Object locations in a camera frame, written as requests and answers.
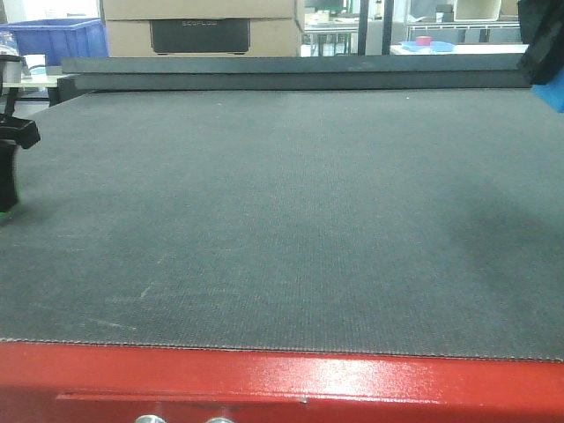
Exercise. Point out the cardboard box with black print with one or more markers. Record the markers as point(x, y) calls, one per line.
point(203, 28)

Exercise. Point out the small blue tray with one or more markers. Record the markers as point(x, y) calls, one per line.
point(432, 47)

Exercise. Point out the blue plastic crate background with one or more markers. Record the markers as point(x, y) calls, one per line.
point(58, 39)

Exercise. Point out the silver round knob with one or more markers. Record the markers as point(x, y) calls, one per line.
point(149, 418)
point(219, 419)

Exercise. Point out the dark conveyor belt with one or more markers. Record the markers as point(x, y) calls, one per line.
point(397, 222)

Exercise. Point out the white paper cup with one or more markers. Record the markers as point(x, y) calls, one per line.
point(36, 62)

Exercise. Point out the red conveyor frame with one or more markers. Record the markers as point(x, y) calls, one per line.
point(100, 383)

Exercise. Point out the blue block at right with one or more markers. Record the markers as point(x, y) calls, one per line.
point(553, 92)

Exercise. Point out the silver round knob right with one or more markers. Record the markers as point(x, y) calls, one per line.
point(219, 419)

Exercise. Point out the dark rear conveyor rail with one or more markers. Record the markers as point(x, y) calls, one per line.
point(295, 73)

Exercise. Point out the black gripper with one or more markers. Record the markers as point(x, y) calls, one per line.
point(21, 132)

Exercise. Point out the black gripper of other arm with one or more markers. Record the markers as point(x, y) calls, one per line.
point(541, 25)

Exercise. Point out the silver round knob left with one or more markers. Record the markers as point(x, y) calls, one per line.
point(149, 418)

